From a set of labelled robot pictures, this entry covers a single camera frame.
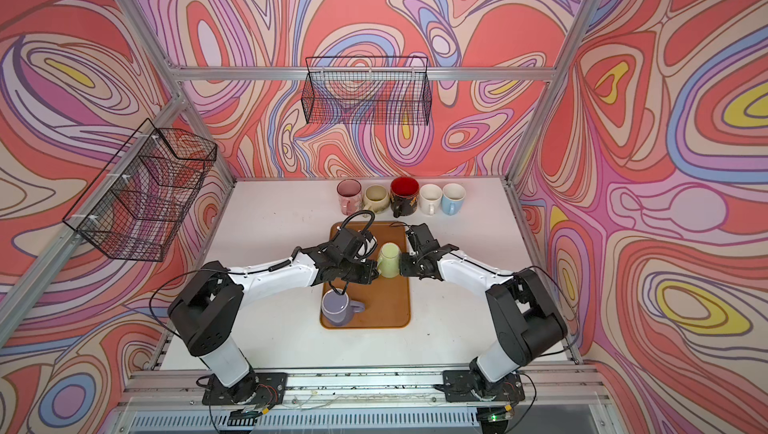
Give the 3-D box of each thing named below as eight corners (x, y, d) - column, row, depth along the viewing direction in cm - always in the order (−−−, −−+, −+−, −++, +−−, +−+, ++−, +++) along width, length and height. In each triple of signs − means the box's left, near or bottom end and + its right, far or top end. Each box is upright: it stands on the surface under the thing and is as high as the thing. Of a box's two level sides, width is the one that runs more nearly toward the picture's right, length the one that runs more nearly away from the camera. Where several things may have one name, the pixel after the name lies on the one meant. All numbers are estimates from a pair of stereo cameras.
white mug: (419, 222, 108) (421, 205, 100) (417, 201, 114) (419, 184, 107) (441, 222, 108) (445, 205, 100) (438, 201, 114) (441, 184, 107)
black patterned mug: (390, 222, 107) (390, 204, 100) (390, 194, 116) (390, 176, 108) (418, 222, 107) (421, 204, 100) (416, 194, 116) (418, 176, 108)
